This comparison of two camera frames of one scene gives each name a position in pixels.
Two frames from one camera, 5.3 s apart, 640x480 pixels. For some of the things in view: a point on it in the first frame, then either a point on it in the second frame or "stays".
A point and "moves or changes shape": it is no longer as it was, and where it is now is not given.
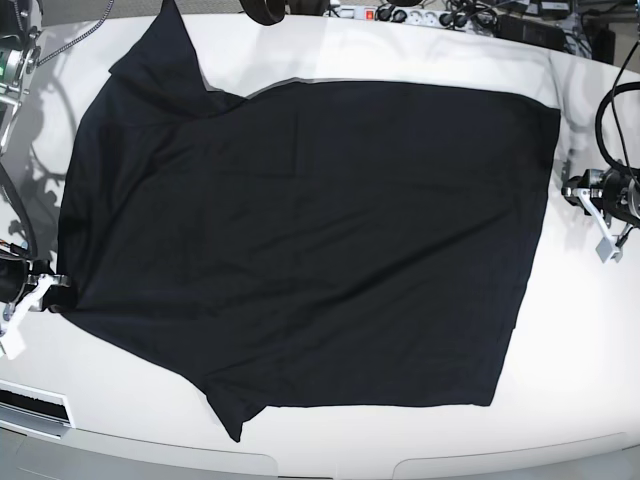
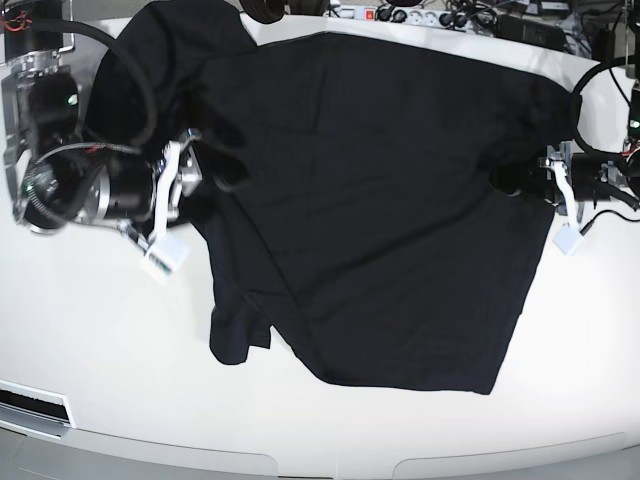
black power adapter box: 530,30 stays
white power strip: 447,16 stays
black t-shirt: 322,244 moves or changes shape
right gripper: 591,180 -> 512,178
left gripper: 59,293 -> 180,170
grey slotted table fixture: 34,411 stays
